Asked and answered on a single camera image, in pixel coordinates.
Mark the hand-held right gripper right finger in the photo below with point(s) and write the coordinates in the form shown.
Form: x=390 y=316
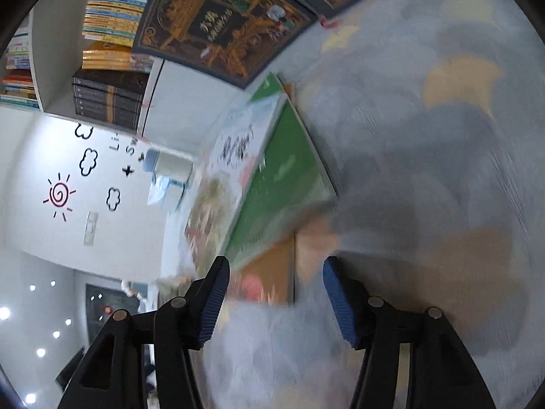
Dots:
x=340 y=302

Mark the white bottle blue lid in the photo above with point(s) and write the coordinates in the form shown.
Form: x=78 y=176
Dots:
x=170 y=166

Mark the white wall switch panel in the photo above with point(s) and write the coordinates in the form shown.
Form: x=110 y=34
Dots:
x=90 y=228

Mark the orange yellow cover book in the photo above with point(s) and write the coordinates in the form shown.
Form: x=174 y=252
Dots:
x=272 y=272

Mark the white bookshelf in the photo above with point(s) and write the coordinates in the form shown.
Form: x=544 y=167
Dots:
x=51 y=72

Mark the blue tissue pack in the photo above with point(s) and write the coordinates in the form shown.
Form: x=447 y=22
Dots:
x=168 y=196

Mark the row of shelf books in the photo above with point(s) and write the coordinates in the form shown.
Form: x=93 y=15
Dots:
x=17 y=68
x=115 y=21

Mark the white landscape picture book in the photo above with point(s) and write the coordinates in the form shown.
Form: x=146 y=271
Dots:
x=234 y=149

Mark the dark screen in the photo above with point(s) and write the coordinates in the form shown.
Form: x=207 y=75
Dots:
x=70 y=373

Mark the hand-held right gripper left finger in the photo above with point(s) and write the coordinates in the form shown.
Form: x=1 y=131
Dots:
x=213 y=302

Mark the red spiral sun decal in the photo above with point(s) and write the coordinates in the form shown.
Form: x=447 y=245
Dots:
x=59 y=194

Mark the dark chalkboard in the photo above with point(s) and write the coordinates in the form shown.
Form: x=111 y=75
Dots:
x=106 y=306

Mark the black star wall decal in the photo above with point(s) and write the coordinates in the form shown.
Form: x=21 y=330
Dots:
x=127 y=171

